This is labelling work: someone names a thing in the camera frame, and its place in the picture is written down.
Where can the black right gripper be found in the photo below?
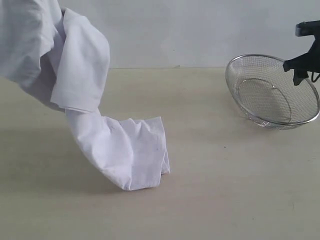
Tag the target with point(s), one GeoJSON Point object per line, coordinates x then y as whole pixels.
{"type": "Point", "coordinates": [307, 62]}

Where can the white t-shirt red print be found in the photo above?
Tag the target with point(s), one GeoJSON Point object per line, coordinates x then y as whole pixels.
{"type": "Point", "coordinates": [58, 57]}

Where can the metal wire mesh basket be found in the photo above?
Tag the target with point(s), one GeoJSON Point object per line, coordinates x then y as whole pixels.
{"type": "Point", "coordinates": [266, 93]}

